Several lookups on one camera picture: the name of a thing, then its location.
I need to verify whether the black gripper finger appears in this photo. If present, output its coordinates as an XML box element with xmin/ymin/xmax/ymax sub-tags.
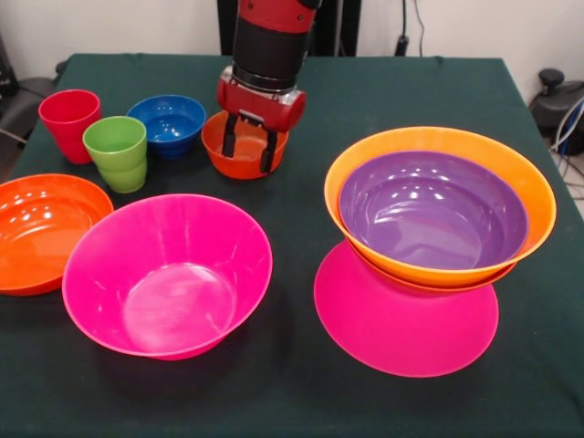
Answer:
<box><xmin>221</xmin><ymin>113</ymin><xmax>239</xmax><ymax>159</ymax></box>
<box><xmin>258</xmin><ymin>130</ymin><xmax>279</xmax><ymax>175</ymax></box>

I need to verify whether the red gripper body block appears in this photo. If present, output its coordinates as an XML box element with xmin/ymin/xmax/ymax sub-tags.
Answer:
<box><xmin>215</xmin><ymin>67</ymin><xmax>307</xmax><ymax>134</ymax></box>

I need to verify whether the small red bowl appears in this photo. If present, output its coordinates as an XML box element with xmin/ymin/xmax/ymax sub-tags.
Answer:
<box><xmin>201</xmin><ymin>110</ymin><xmax>290</xmax><ymax>180</ymax></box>

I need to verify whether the orange bowl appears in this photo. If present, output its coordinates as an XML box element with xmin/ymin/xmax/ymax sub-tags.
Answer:
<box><xmin>323</xmin><ymin>126</ymin><xmax>558</xmax><ymax>289</ymax></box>

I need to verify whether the purple bowl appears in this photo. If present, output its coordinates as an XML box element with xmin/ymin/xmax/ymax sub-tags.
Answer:
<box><xmin>339</xmin><ymin>151</ymin><xmax>529</xmax><ymax>270</ymax></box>

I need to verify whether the pink bowl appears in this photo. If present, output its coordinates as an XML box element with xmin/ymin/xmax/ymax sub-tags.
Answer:
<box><xmin>313</xmin><ymin>240</ymin><xmax>500</xmax><ymax>379</ymax></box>
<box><xmin>61</xmin><ymin>193</ymin><xmax>274</xmax><ymax>361</ymax></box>

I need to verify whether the deep red-orange bowl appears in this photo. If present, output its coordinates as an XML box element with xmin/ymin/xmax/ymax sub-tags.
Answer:
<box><xmin>346</xmin><ymin>241</ymin><xmax>519</xmax><ymax>297</ymax></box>

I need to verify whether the blue bowl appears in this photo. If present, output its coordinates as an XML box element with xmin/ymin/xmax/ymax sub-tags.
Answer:
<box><xmin>125</xmin><ymin>94</ymin><xmax>207</xmax><ymax>161</ymax></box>

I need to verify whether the green cup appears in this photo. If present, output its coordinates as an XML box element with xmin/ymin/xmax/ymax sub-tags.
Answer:
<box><xmin>82</xmin><ymin>115</ymin><xmax>149</xmax><ymax>194</ymax></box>

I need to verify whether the red cup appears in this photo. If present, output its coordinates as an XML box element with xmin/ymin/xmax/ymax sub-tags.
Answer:
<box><xmin>38</xmin><ymin>89</ymin><xmax>102</xmax><ymax>165</ymax></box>

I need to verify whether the shallow red-orange bowl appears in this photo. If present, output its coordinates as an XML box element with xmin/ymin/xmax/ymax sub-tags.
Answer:
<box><xmin>0</xmin><ymin>172</ymin><xmax>115</xmax><ymax>297</ymax></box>

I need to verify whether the dark green tablecloth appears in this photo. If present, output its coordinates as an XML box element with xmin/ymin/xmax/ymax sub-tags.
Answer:
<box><xmin>0</xmin><ymin>53</ymin><xmax>584</xmax><ymax>438</ymax></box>

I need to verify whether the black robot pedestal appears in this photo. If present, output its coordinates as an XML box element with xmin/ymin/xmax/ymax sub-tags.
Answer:
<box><xmin>217</xmin><ymin>0</ymin><xmax>361</xmax><ymax>57</ymax></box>

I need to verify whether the black cable with plug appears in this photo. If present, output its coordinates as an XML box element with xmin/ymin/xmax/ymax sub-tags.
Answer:
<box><xmin>394</xmin><ymin>0</ymin><xmax>411</xmax><ymax>57</ymax></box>

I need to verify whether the white cable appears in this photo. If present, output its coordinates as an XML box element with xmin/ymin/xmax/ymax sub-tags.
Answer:
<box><xmin>550</xmin><ymin>99</ymin><xmax>584</xmax><ymax>183</ymax></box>

